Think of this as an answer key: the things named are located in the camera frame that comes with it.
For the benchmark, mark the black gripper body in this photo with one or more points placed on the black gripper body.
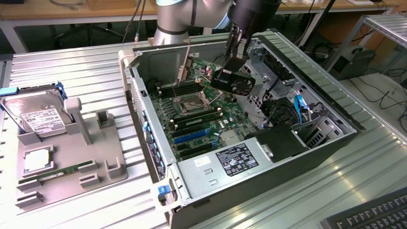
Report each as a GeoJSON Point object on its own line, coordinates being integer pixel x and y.
{"type": "Point", "coordinates": [251, 14]}

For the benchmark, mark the green graphics card black fan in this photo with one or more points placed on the green graphics card black fan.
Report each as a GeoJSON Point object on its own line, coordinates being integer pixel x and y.
{"type": "Point", "coordinates": [222, 81]}

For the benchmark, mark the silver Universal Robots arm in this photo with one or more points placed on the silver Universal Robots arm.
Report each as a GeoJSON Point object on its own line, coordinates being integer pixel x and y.
{"type": "Point", "coordinates": [178, 19]}

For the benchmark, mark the metal socket cover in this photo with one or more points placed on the metal socket cover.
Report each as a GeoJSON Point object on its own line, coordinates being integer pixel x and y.
{"type": "Point", "coordinates": [207, 95]}

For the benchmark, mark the grey metal disk bay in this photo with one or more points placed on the grey metal disk bay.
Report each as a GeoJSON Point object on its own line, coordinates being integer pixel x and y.
{"type": "Point", "coordinates": [258, 102]}

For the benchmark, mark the CPU socket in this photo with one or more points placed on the CPU socket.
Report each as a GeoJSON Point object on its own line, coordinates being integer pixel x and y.
{"type": "Point", "coordinates": [188, 104]}

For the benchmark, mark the installed black RAM stick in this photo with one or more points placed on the installed black RAM stick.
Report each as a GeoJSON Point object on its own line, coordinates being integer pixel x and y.
{"type": "Point", "coordinates": [194, 121]}

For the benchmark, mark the silver chipset heatsink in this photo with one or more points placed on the silver chipset heatsink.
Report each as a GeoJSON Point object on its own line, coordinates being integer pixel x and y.
{"type": "Point", "coordinates": [231, 138]}

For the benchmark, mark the blue expansion slot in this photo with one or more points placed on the blue expansion slot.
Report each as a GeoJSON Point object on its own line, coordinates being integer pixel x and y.
{"type": "Point", "coordinates": [188, 136]}

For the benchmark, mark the black plastic air shroud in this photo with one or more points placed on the black plastic air shroud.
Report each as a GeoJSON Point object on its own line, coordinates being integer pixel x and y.
{"type": "Point", "coordinates": [276, 143]}

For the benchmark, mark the grey power supply unit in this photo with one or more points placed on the grey power supply unit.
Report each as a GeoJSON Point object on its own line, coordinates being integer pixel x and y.
{"type": "Point", "coordinates": [222, 167]}

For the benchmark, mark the open black PC case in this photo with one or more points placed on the open black PC case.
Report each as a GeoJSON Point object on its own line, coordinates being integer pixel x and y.
{"type": "Point", "coordinates": [318, 148]}

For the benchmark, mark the wooden desk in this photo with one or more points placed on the wooden desk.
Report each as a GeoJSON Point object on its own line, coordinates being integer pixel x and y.
{"type": "Point", "coordinates": [95, 9]}

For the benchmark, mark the blue disk carrier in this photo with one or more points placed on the blue disk carrier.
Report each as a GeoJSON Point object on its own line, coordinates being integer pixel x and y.
{"type": "Point", "coordinates": [61, 89]}

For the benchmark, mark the grey parts rack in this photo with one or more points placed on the grey parts rack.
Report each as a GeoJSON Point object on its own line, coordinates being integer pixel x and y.
{"type": "Point", "coordinates": [69, 152]}

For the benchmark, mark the silver hard disk drive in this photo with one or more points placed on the silver hard disk drive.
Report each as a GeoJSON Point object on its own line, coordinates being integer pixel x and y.
{"type": "Point", "coordinates": [41, 117]}

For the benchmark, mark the green RAM stick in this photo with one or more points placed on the green RAM stick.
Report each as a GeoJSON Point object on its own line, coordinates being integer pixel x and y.
{"type": "Point", "coordinates": [63, 171]}

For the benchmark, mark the silver CPU chip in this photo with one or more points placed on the silver CPU chip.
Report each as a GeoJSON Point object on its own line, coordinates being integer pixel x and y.
{"type": "Point", "coordinates": [37, 160]}

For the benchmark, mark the black keyboard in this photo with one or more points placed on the black keyboard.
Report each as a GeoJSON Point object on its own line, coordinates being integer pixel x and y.
{"type": "Point", "coordinates": [371, 214]}

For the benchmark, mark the metal slat table frame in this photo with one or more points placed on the metal slat table frame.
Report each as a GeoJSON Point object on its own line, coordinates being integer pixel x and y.
{"type": "Point", "coordinates": [387, 26]}

